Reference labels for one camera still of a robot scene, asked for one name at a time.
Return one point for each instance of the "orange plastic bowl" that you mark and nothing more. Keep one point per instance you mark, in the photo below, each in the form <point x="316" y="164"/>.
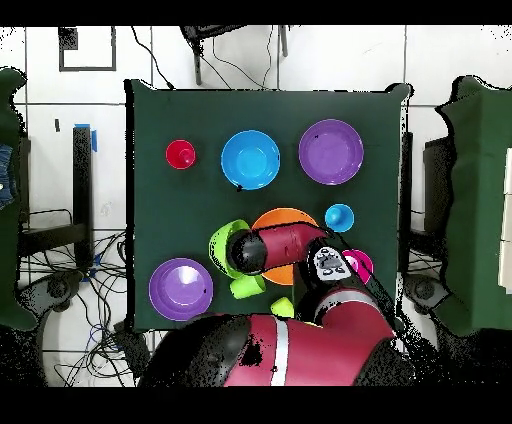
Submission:
<point x="280" y="218"/>

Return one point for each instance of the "green plastic bowl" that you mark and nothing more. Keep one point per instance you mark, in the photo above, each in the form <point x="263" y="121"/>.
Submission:
<point x="218" y="248"/>

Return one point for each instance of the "yellow-green plastic cup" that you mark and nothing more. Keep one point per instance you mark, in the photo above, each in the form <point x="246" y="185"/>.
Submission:
<point x="282" y="308"/>

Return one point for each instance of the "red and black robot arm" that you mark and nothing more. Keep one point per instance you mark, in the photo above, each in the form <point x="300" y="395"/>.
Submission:
<point x="340" y="348"/>

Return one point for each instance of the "blue plastic bowl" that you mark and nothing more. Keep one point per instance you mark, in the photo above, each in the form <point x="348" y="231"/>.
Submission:
<point x="250" y="160"/>

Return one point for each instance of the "blue plastic cup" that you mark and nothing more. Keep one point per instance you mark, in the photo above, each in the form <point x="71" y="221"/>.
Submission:
<point x="339" y="218"/>

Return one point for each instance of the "red plastic cup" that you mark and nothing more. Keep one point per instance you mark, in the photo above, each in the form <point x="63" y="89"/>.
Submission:
<point x="176" y="150"/>

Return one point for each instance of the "dark green tablecloth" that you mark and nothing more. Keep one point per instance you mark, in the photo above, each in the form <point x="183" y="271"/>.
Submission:
<point x="280" y="108"/>

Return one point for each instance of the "magenta plastic bowl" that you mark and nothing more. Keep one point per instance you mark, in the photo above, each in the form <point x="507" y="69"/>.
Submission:
<point x="362" y="262"/>

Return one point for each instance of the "black metal stand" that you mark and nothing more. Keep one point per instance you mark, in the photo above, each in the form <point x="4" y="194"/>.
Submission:
<point x="82" y="180"/>
<point x="406" y="180"/>

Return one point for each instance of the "black tripod stand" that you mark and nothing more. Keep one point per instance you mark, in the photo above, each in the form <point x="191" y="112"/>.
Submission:
<point x="196" y="60"/>

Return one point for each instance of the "blue tape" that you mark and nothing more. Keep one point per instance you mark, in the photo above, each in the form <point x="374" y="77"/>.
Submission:
<point x="94" y="140"/>

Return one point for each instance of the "black power box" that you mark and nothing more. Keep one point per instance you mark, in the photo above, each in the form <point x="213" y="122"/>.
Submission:
<point x="132" y="348"/>

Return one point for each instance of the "green cloth covered table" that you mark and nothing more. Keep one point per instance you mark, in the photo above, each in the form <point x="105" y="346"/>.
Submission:
<point x="8" y="240"/>
<point x="480" y="200"/>

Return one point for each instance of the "white box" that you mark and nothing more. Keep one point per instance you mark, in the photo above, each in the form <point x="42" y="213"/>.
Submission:
<point x="507" y="224"/>

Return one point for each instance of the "blue denim fabric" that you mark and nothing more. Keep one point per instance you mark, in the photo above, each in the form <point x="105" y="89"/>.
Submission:
<point x="6" y="176"/>

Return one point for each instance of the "black floor frame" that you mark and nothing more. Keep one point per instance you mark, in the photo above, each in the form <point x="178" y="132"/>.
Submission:
<point x="68" y="38"/>

